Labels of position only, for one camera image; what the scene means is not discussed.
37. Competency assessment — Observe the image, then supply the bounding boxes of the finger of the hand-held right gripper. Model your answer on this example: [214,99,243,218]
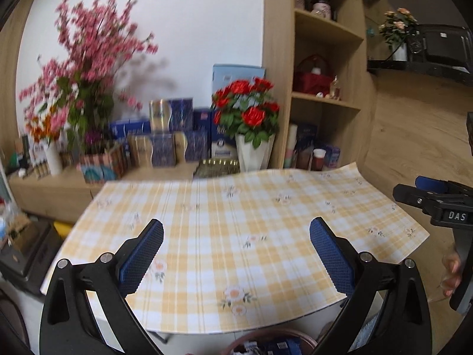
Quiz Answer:
[393,183,449,217]
[414,175,473,193]

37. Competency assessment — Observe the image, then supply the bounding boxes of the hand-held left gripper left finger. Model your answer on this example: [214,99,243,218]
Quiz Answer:
[40,218,165,355]

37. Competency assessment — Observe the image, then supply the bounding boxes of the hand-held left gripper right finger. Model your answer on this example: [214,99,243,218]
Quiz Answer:
[308,216,433,355]

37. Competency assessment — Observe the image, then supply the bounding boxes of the round trash basket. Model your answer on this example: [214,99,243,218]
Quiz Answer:
[222,329,322,355]

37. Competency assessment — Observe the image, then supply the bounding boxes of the person's right hand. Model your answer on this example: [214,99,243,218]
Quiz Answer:
[441,243,463,298]

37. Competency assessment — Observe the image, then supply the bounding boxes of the yellow object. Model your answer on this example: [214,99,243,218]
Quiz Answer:
[54,221,76,238]

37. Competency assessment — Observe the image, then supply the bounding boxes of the yellow checked tablecloth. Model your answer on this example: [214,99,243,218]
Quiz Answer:
[40,162,431,335]

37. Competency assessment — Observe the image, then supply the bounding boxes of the blue box on shelf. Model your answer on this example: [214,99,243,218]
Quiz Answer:
[297,123,318,152]
[325,145,341,169]

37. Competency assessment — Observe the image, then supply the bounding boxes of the wooden fence flower planter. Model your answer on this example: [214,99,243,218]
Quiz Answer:
[77,133,128,185]

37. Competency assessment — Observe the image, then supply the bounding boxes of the brown paper cup stack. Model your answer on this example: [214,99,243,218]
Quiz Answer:
[296,148,313,171]

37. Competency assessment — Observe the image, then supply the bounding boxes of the stack of blue gift boxes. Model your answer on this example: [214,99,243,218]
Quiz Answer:
[109,98,239,167]

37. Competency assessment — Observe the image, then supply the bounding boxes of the black plastic case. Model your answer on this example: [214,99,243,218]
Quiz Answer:
[0,216,64,296]

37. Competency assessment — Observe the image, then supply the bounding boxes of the golden chocolate tray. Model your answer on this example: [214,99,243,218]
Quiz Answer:
[194,158,241,178]

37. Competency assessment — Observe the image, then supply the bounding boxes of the pastel paper cup stack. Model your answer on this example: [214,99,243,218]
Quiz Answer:
[284,124,299,169]

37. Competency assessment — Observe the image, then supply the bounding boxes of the black countertop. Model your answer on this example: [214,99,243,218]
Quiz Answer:
[367,59,473,87]

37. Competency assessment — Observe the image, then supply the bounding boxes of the red rose plant white pot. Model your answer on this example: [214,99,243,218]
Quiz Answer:
[210,78,280,174]

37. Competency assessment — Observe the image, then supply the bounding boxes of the row of small bottles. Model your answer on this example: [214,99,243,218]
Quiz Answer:
[31,144,50,178]

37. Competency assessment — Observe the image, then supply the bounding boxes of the black chair back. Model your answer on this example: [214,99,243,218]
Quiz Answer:
[417,24,473,71]

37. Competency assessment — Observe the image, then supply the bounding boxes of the dark bottle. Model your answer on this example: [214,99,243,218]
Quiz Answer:
[20,135,31,169]

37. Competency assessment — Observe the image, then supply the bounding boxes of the red gift basket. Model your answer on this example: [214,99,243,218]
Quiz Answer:
[294,55,333,95]

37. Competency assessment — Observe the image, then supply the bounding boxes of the peach rose plant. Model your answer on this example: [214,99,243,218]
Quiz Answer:
[378,7,420,62]

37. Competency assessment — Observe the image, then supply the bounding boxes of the light blue carton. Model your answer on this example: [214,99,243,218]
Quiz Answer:
[212,64,267,95]

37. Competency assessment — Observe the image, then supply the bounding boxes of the wooden shelf unit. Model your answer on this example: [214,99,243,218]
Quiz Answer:
[263,0,378,172]

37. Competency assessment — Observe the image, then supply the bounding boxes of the pink blossom branches in vase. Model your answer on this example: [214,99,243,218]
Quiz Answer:
[18,0,159,176]

